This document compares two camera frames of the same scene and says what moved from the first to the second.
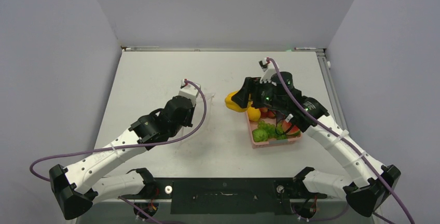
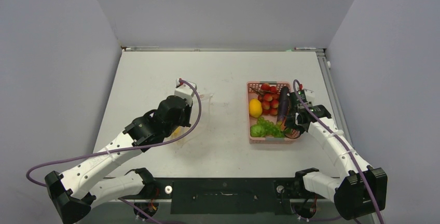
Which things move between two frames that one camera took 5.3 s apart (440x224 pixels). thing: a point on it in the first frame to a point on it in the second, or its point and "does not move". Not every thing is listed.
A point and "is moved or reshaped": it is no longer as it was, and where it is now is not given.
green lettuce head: x=259 y=135 is moved or reshaped
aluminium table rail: x=333 y=87 does not move
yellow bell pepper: x=231 y=104 is moved or reshaped
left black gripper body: x=187 y=122 does not move
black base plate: x=253 y=196 does not move
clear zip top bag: x=202 y=117 does not move
